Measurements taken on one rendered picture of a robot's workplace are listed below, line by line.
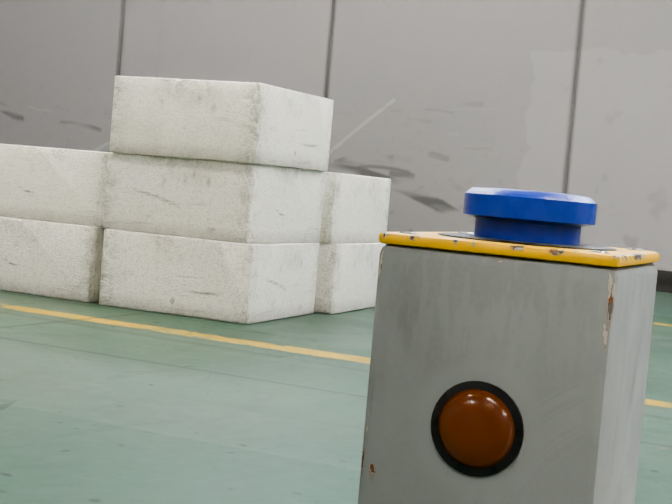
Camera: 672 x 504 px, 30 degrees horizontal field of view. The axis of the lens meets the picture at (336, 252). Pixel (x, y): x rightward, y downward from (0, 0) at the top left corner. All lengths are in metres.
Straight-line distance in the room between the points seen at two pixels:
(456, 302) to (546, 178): 5.26
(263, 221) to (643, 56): 2.98
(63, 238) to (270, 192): 0.53
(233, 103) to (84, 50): 3.98
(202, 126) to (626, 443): 2.52
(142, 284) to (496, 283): 2.61
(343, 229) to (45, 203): 0.75
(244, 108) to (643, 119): 2.98
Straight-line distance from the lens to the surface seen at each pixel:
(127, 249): 2.96
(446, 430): 0.36
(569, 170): 5.59
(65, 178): 3.11
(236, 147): 2.82
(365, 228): 3.39
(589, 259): 0.35
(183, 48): 6.44
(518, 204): 0.37
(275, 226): 2.93
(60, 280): 3.09
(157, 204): 2.94
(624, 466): 0.39
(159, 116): 2.93
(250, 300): 2.82
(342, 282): 3.24
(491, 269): 0.35
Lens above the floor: 0.33
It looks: 3 degrees down
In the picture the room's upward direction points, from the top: 5 degrees clockwise
